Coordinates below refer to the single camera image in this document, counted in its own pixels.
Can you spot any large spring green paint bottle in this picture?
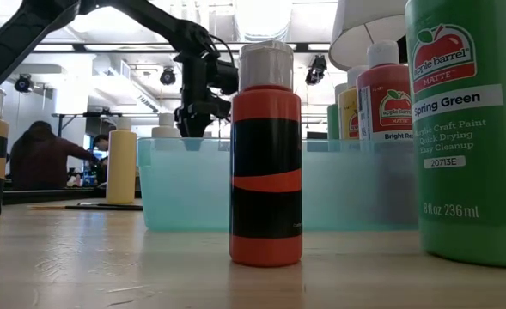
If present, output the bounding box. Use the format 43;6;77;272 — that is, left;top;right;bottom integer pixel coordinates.
405;0;506;268

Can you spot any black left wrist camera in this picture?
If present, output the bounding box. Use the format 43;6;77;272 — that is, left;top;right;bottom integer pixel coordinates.
211;58;240;96

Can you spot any large red paint bottle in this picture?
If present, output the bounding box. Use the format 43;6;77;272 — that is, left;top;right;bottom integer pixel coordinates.
355;39;417;227

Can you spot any black overhead beam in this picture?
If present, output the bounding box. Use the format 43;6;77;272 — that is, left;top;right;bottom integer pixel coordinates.
0;41;335;55

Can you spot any small orange paint bottle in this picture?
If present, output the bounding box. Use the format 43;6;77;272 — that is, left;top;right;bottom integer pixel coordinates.
229;39;304;268

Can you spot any teal translucent plastic bin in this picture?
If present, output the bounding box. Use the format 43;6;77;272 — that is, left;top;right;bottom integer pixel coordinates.
137;136;421;233

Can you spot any white shade table lamp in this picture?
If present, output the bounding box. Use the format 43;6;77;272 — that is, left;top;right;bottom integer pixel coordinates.
328;0;409;72

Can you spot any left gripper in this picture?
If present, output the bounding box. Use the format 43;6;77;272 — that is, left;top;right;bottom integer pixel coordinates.
175;97;232;138

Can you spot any black aluminium table frame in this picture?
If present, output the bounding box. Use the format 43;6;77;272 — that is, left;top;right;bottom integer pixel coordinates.
1;187;144;206

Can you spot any large yellow paint bottle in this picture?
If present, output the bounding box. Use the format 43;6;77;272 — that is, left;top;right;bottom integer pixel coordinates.
337;64;368;142
105;116;138;205

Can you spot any large white paint bottle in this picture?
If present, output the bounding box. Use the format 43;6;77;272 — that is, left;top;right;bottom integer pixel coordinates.
150;112;181;151

